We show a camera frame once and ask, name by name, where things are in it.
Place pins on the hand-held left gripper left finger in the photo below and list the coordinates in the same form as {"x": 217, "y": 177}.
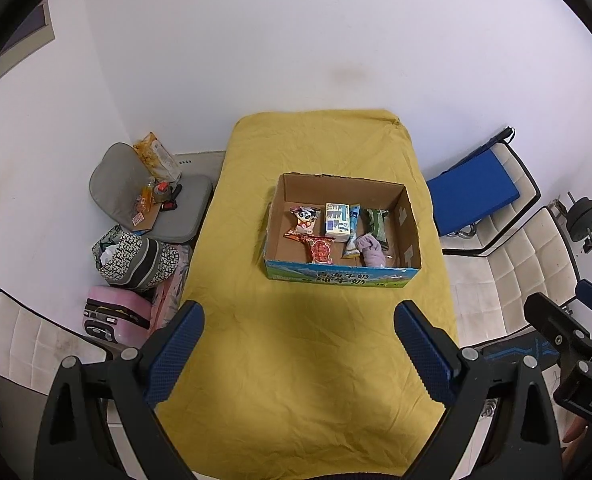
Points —
{"x": 176, "y": 355}

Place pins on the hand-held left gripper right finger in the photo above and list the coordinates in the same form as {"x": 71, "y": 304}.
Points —
{"x": 423, "y": 355}

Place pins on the purple sock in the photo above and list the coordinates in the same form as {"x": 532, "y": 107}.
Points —
{"x": 371, "y": 252}

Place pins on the cardboard box with blue print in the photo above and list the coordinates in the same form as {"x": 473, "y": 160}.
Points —
{"x": 406, "y": 230}

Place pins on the green snack packet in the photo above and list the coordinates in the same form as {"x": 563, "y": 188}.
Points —
{"x": 376, "y": 222}

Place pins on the red snack packet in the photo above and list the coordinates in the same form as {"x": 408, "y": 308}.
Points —
{"x": 320, "y": 250}

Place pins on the long blue stick packet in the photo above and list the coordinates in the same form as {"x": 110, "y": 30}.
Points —
{"x": 354, "y": 217}

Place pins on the white and blue tissue pack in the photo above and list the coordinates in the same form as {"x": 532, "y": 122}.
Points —
{"x": 337, "y": 220}

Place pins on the cartoon cow snack packet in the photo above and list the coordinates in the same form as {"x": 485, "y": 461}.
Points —
{"x": 303, "y": 217}

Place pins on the person's right hand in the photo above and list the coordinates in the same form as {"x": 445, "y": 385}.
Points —
{"x": 573, "y": 433}

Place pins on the pink floral bag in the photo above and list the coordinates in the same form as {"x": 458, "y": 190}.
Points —
{"x": 172, "y": 280}

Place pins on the black weight plate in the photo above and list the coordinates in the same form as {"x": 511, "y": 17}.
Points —
{"x": 583, "y": 216}

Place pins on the pink suitcase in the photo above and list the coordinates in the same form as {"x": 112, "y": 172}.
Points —
{"x": 111, "y": 300}

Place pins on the black and white patterned bag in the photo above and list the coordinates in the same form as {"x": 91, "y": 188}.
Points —
{"x": 141, "y": 260}

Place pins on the yellow table cloth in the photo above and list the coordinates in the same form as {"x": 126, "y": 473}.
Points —
{"x": 301, "y": 360}

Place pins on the brown cardboard piece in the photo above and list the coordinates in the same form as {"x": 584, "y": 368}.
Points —
{"x": 143, "y": 220}

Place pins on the blue folded cushion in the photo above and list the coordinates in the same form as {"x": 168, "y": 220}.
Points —
{"x": 471, "y": 190}

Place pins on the orange drink bottle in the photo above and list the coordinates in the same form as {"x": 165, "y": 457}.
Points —
{"x": 146, "y": 197}

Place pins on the red capped small bottle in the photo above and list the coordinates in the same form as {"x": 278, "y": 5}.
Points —
{"x": 163, "y": 191}

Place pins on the grey floor chair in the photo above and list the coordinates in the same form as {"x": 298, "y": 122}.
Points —
{"x": 111, "y": 180}

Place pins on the orange and white snack bag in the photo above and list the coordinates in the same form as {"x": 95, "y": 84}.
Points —
{"x": 156, "y": 157}

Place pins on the grey wall panel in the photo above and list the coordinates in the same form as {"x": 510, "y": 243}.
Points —
{"x": 21, "y": 45}

